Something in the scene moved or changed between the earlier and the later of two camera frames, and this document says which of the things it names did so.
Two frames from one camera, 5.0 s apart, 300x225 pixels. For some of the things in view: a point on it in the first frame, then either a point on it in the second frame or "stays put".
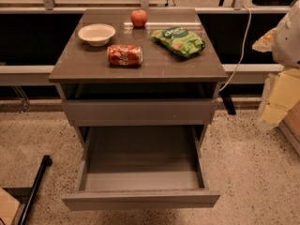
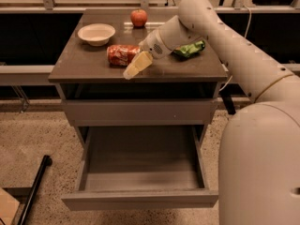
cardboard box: x=8 y=208 stays put
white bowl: x=97 y=34 stays put
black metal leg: x=45 y=162 stays put
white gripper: x=288 y=42 to x=152 y=45
